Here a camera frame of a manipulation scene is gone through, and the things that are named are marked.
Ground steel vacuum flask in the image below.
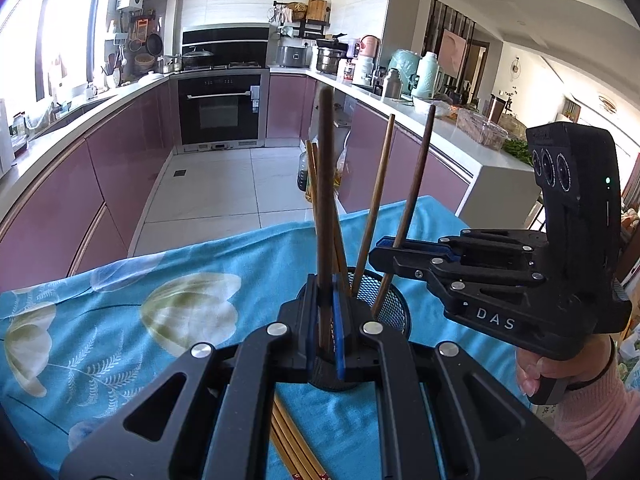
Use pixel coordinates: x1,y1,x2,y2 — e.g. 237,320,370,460
382,67,403,98

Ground mint green thermos flask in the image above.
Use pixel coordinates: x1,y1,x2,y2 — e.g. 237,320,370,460
412,51,443,100

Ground yellow cooking oil bottle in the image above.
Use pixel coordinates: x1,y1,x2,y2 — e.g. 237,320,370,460
334,147,351,196

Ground green leafy vegetables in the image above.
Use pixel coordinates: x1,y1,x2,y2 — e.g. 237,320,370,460
502,137,533,166

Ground black built-in oven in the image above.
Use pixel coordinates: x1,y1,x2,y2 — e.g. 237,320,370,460
176,74,263,147

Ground black mesh utensil holder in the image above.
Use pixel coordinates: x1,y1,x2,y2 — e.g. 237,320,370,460
297,266,412,391

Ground pink base cabinets with sink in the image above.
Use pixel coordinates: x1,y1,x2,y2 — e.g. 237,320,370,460
0,72,178,281

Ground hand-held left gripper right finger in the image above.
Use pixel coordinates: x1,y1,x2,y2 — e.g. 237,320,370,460
331,290,588,480

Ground kitchen sink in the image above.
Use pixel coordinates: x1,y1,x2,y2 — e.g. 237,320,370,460
30,95,108,133

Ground black wall rack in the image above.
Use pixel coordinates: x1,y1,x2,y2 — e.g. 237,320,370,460
272,0,331,41

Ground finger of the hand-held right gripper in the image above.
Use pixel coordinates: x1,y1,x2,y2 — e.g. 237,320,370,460
368,249,547,311
375,229,547,264

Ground black lidded wok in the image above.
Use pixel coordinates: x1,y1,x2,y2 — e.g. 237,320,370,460
181,47,216,68

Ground bundle of wooden chopsticks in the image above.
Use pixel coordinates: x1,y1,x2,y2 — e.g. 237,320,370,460
270,395,331,480

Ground dark sauce bottle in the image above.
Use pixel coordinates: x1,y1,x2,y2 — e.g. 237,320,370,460
298,150,313,192

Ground person's right hand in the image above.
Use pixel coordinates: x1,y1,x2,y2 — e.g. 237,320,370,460
515,339,616,396

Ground black range hood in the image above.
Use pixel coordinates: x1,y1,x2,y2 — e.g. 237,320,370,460
181,25,270,68

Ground steel steamer pot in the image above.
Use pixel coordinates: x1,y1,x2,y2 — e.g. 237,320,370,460
315,46,347,73

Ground pink base cabinet peninsula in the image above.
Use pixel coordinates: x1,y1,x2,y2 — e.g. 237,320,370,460
265,65,541,231

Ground gas hob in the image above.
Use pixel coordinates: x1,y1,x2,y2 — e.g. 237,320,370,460
181,62,265,73

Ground brown door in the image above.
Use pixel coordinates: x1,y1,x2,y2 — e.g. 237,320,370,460
467,42,488,101

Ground pink wall picture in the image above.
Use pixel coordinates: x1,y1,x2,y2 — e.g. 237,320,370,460
439,29,468,78

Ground mint green electric kettle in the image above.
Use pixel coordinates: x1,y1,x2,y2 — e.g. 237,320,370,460
387,49,420,92

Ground blue floral tablecloth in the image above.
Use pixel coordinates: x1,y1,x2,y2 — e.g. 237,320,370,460
0,195,531,480

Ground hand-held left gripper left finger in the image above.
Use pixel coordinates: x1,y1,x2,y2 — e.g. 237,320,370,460
60,272,325,480

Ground dark slatted partition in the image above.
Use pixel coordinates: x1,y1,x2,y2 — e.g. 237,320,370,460
422,0,476,96

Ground clear plastic container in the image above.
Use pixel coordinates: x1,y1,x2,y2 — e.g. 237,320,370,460
456,109,508,151

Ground white canister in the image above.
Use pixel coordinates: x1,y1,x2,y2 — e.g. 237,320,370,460
352,56,375,86

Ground kitchen window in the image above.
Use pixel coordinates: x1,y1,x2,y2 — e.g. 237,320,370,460
0,0,108,106

